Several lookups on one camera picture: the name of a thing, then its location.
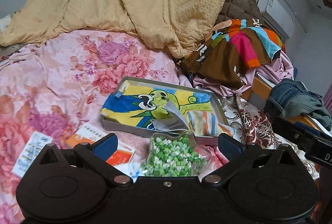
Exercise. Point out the yellow blue cartoon towel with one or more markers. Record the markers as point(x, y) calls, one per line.
point(138, 106)

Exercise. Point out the striped pastel sock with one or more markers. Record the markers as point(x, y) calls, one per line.
point(205, 123)

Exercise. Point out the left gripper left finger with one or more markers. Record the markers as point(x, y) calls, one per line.
point(95, 156)

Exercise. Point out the brown quilted blanket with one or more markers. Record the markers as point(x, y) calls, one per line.
point(240, 9)

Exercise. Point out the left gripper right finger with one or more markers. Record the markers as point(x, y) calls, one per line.
point(240, 157)

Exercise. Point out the wooden bed frame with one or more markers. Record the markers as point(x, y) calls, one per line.
point(262, 88)

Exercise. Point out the orange white medicine box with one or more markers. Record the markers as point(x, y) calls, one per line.
point(89, 133)

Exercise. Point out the pink floral bedsheet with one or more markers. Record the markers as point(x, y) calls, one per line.
point(59, 86)

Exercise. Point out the mauve pink cloth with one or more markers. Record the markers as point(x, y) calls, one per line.
point(275, 72)

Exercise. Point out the white air conditioner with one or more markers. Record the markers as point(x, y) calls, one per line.
point(277, 18)

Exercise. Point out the grey sock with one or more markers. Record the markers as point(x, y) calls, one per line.
point(175, 121)

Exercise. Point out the blue denim jeans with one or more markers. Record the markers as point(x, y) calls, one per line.
point(290, 98)

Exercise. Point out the brown multicolour striped garment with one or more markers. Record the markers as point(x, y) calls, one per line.
point(230, 50)

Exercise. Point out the white blue medicine box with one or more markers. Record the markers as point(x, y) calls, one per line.
point(30, 151)

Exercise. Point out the cream maroon damask cloth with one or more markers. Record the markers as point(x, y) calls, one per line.
point(248, 124)

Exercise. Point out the grey shallow cardboard box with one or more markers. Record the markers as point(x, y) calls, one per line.
point(144, 132)

